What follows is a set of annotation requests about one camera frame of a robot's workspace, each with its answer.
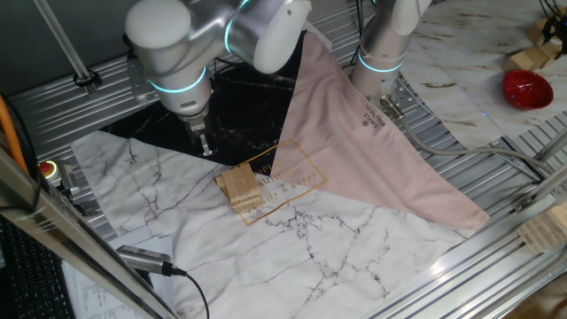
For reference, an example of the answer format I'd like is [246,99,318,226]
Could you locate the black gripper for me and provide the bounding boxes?
[188,113,214,159]

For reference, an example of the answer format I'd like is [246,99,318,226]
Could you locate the grey metal clamp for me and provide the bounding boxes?
[59,162,101,218]

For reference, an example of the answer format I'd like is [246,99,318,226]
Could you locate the marble pink black tablecloth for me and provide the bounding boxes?
[70,30,491,319]

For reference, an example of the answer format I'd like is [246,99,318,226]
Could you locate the red emergency stop button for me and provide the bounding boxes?
[37,159,63,187]

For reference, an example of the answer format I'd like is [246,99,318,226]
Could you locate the thin metal rod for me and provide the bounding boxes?
[33,0,97,95]

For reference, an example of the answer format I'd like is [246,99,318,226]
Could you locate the white printed paper sheets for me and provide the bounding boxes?
[61,225,175,319]

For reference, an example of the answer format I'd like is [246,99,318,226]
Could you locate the black keyboard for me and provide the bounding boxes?
[0,221,76,319]

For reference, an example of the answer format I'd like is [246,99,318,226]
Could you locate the beige marble cloth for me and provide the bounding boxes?
[396,0,567,152]

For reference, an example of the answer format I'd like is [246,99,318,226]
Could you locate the red bowl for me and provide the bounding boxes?
[501,69,555,111]

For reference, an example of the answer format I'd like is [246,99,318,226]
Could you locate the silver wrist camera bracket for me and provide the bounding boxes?
[127,57,156,104]

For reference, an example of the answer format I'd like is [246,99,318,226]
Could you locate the black camera cable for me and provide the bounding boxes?
[161,261,211,319]

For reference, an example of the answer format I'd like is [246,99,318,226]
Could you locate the grey ribbed camera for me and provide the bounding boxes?
[115,245,175,277]

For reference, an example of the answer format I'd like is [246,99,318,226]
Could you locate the aluminium frame bar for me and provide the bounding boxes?
[0,145,181,319]

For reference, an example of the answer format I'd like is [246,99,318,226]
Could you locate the orange cable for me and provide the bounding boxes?
[0,95,28,175]

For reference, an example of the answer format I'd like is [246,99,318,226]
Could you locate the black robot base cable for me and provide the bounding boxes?
[352,0,365,67]

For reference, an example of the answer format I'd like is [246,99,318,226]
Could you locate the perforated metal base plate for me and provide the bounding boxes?
[380,73,424,119]

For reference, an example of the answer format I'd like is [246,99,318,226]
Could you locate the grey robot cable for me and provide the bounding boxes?
[379,94,567,176]

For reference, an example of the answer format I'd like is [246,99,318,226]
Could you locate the aluminium table edge rail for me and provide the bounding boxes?
[362,230,567,319]

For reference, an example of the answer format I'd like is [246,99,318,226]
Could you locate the aluminium frame strut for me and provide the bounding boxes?
[531,127,567,164]
[513,170,567,214]

